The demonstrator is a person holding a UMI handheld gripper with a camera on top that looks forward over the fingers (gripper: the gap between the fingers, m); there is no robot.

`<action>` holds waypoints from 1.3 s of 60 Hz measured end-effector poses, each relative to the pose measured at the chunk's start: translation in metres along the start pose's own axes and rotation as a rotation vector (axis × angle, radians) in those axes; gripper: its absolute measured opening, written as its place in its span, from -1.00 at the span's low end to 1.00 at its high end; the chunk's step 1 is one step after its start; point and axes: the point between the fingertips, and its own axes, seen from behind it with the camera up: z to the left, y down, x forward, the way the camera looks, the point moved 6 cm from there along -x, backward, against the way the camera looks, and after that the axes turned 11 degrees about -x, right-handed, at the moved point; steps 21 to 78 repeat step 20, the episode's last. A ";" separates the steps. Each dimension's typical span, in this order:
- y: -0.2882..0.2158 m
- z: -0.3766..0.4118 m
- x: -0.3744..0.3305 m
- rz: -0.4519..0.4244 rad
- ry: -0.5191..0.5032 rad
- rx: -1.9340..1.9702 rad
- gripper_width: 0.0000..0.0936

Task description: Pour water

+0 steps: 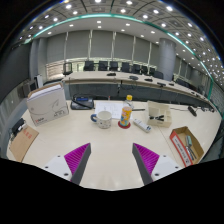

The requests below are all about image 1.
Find flat round red coaster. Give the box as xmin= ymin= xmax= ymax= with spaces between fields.
xmin=117 ymin=120 xmax=132 ymax=130

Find white cardboard desk organizer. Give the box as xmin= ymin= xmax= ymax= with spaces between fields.
xmin=146 ymin=100 xmax=173 ymax=128

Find large white cardboard box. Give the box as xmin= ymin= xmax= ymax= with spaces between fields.
xmin=26 ymin=82 xmax=70 ymax=127

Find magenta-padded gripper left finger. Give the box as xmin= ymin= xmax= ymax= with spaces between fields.
xmin=41 ymin=142 xmax=92 ymax=186

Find yellow-capped clear drink bottle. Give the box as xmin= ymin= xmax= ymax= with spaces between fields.
xmin=119 ymin=94 xmax=134 ymax=128

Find black desk microphone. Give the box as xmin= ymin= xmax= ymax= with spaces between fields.
xmin=187 ymin=105 xmax=198 ymax=118

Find white printed paper sheet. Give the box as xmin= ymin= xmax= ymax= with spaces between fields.
xmin=94 ymin=100 xmax=125 ymax=120

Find row of black office chairs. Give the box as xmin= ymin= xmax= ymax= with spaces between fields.
xmin=62 ymin=59 xmax=188 ymax=88

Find round recessed ceiling lights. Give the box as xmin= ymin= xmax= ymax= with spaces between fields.
xmin=19 ymin=0 xmax=224 ymax=78

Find long curved conference desk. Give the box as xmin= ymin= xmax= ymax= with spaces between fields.
xmin=63 ymin=70 xmax=218 ymax=108

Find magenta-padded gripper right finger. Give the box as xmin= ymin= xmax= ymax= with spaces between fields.
xmin=131 ymin=142 xmax=183 ymax=186

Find brown paper envelope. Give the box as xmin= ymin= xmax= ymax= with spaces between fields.
xmin=8 ymin=124 xmax=40 ymax=163

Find black desk console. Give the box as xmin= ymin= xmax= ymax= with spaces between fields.
xmin=70 ymin=95 xmax=95 ymax=111

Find open red-rimmed cardboard box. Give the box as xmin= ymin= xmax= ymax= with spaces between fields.
xmin=169 ymin=125 xmax=205 ymax=168

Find white power strip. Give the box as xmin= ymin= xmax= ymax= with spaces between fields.
xmin=133 ymin=118 xmax=153 ymax=134

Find white mug with blue handle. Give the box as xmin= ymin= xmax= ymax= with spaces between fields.
xmin=90 ymin=110 xmax=113 ymax=130

